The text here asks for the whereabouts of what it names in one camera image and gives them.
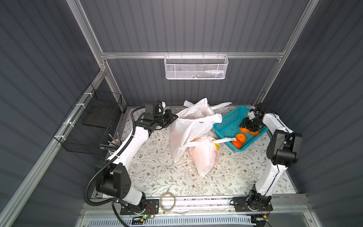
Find teal plastic basket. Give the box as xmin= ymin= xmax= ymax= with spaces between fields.
xmin=213 ymin=106 xmax=268 ymax=153

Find white plastic bag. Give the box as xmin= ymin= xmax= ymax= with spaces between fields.
xmin=170 ymin=107 xmax=222 ymax=163

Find cartoon printed plastic bag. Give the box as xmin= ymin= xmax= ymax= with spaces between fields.
xmin=183 ymin=98 xmax=232 ymax=117

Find clear plastic bag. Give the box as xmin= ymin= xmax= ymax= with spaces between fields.
xmin=182 ymin=132 xmax=237 ymax=177

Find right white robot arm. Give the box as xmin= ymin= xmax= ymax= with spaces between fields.
xmin=240 ymin=104 xmax=303 ymax=203

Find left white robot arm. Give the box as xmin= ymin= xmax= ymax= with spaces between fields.
xmin=95 ymin=101 xmax=178 ymax=206

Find orange mandarin top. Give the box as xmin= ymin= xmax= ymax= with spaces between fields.
xmin=239 ymin=127 xmax=250 ymax=133

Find orange mandarin front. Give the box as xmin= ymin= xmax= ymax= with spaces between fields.
xmin=235 ymin=133 xmax=247 ymax=143

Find white pen cup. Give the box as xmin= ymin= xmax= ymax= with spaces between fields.
xmin=98 ymin=131 xmax=123 ymax=158

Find white wire wall basket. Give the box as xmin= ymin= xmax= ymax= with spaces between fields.
xmin=164 ymin=53 xmax=229 ymax=80

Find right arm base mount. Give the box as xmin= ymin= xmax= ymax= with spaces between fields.
xmin=229 ymin=196 xmax=273 ymax=212

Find black wire wall basket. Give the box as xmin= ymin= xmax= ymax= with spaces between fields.
xmin=54 ymin=85 xmax=124 ymax=155

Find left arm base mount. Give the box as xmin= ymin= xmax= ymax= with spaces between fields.
xmin=120 ymin=199 xmax=159 ymax=215

